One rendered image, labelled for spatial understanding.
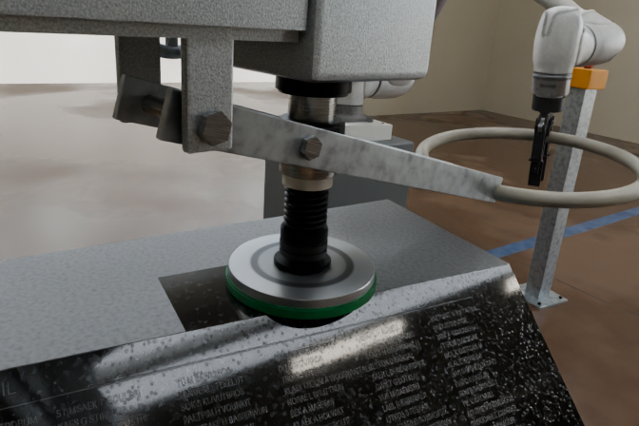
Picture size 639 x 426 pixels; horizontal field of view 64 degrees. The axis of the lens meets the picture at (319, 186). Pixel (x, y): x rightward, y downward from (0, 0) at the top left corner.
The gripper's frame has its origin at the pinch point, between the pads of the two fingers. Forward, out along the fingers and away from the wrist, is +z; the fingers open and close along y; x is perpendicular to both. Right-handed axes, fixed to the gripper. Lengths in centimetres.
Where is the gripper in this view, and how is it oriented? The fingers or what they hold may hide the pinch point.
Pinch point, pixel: (537, 171)
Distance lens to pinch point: 147.8
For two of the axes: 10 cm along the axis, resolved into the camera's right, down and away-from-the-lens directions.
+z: 0.0, 9.4, 3.5
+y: -5.4, 2.9, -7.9
